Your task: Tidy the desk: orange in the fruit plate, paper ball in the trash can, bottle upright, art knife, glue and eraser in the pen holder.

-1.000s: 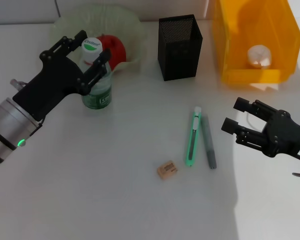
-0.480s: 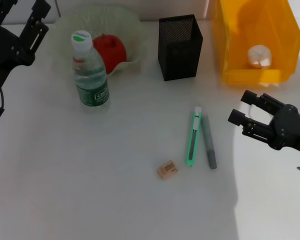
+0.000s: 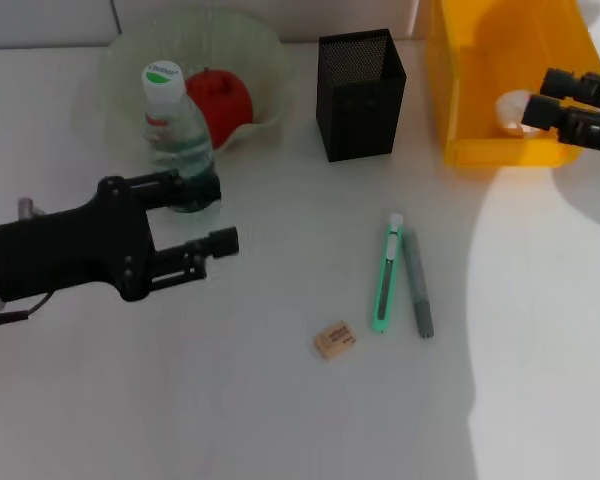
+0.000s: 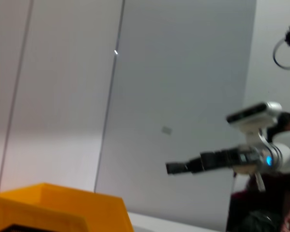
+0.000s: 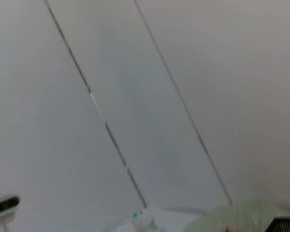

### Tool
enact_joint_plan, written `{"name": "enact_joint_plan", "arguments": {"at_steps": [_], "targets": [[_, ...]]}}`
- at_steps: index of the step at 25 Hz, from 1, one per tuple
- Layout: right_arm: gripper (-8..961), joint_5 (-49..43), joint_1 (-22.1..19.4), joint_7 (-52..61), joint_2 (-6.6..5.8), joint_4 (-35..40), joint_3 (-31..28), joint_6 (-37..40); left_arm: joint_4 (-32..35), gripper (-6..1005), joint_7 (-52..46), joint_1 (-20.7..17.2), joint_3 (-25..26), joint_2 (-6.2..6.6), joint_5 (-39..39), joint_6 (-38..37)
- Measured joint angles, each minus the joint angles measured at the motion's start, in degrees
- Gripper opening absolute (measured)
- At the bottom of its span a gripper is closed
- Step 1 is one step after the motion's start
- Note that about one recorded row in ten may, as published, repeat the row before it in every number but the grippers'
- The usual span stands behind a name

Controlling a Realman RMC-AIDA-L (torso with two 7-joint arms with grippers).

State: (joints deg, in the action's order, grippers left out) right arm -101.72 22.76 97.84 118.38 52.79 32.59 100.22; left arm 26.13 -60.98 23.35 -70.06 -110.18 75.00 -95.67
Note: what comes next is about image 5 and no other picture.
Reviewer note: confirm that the green glass fruit plate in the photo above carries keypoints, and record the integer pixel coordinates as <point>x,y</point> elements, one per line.
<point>244,217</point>

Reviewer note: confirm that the clear water bottle green label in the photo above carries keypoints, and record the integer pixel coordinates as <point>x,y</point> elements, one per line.
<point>142,221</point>

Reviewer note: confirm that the black mesh pen holder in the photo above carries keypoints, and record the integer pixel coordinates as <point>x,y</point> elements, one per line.
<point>285,224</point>

